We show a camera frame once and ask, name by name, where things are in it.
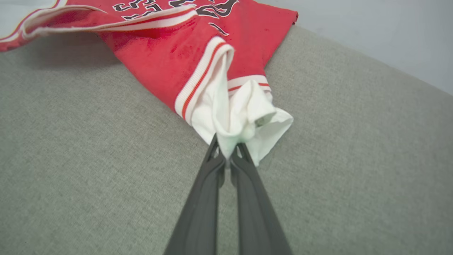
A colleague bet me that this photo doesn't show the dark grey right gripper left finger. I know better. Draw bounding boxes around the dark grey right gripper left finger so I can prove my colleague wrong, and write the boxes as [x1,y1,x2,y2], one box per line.
[165,134,226,255]

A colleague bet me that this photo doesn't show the grey fabric sofa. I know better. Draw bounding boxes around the grey fabric sofa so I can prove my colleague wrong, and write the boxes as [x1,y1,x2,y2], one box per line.
[0,24,453,255]

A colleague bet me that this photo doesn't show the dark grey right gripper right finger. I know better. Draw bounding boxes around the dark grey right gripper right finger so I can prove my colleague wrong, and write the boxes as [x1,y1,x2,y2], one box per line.
[230,143,293,255]

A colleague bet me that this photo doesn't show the red and white jersey shirt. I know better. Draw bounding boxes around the red and white jersey shirt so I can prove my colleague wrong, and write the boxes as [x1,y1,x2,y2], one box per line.
[0,0,299,167]

